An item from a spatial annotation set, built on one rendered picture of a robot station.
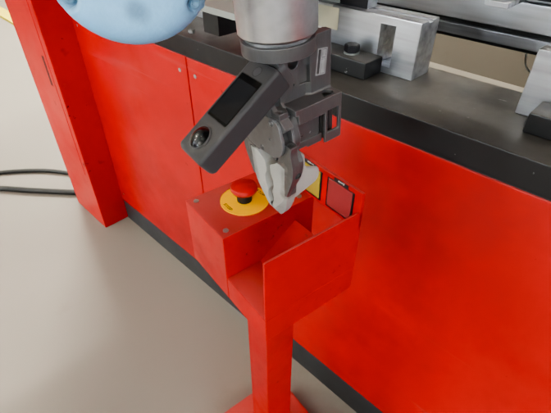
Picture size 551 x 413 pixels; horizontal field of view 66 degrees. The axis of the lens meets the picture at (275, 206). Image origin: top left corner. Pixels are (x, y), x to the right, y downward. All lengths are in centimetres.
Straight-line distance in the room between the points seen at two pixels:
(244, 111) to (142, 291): 125
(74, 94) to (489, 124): 130
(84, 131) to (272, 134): 129
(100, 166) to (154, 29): 155
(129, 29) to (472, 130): 53
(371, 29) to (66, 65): 106
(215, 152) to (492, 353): 62
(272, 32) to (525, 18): 68
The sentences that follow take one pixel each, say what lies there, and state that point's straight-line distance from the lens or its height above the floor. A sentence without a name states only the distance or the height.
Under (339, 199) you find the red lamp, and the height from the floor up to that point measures 81.
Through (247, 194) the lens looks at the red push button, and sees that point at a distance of 59.
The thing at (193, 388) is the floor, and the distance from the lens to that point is 134.
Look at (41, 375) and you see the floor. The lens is 150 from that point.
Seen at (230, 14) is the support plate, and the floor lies 100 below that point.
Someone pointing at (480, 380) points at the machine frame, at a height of 44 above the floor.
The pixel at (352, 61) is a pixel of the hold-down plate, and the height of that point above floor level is 90.
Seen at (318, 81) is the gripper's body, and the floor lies 99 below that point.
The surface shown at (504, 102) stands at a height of 87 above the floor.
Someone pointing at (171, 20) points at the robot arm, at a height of 110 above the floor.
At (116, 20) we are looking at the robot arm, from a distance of 22.
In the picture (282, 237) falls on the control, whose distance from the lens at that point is 63.
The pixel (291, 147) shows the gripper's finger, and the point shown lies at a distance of 42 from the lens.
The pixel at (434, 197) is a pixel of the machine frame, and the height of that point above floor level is 76.
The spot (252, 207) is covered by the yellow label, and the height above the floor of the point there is 78.
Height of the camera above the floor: 116
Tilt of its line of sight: 38 degrees down
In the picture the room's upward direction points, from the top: straight up
